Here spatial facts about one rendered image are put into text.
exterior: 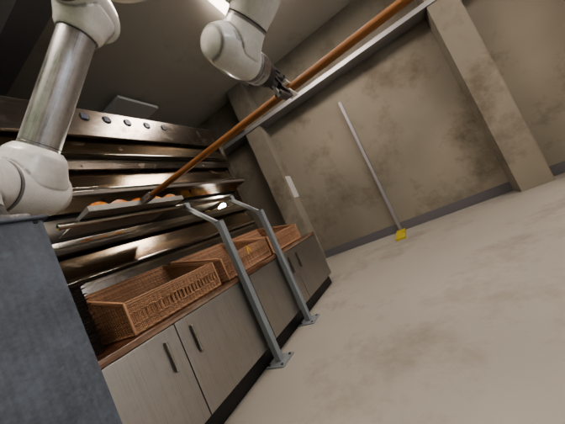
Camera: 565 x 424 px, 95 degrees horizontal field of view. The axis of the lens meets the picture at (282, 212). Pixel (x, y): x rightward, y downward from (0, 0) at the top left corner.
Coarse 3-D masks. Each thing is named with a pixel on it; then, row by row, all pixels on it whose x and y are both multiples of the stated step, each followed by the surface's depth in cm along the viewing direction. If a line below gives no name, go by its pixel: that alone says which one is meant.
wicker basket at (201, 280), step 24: (192, 264) 167; (120, 288) 155; (144, 288) 164; (168, 288) 131; (192, 288) 171; (216, 288) 154; (96, 312) 125; (120, 312) 114; (144, 312) 117; (168, 312) 126; (120, 336) 118
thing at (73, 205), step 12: (228, 180) 262; (240, 180) 279; (84, 192) 150; (96, 192) 155; (108, 192) 161; (120, 192) 167; (132, 192) 175; (144, 192) 184; (168, 192) 206; (180, 192) 218; (192, 192) 232; (204, 192) 248; (216, 192) 266; (72, 204) 151; (84, 204) 158
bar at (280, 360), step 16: (160, 208) 159; (176, 208) 169; (192, 208) 176; (64, 224) 116; (80, 224) 122; (224, 224) 166; (224, 240) 163; (272, 240) 204; (240, 272) 161; (288, 272) 202; (256, 304) 161; (304, 304) 202; (304, 320) 205; (272, 336) 161; (272, 352) 160; (288, 352) 163; (272, 368) 155
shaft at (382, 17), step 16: (400, 0) 75; (384, 16) 77; (368, 32) 80; (336, 48) 84; (320, 64) 87; (304, 80) 91; (256, 112) 101; (240, 128) 106; (192, 160) 120; (176, 176) 126; (160, 192) 136
